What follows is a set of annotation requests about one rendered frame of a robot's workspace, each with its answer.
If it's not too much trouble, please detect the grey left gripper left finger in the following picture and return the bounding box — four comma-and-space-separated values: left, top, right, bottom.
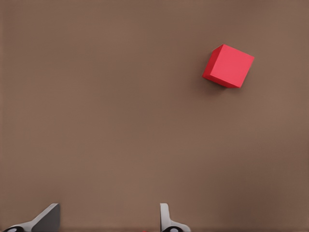
1, 203, 61, 232

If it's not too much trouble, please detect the red cube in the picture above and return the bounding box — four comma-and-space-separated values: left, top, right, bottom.
202, 43, 255, 89

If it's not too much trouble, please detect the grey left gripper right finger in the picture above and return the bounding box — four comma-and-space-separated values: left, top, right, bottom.
159, 203, 191, 232

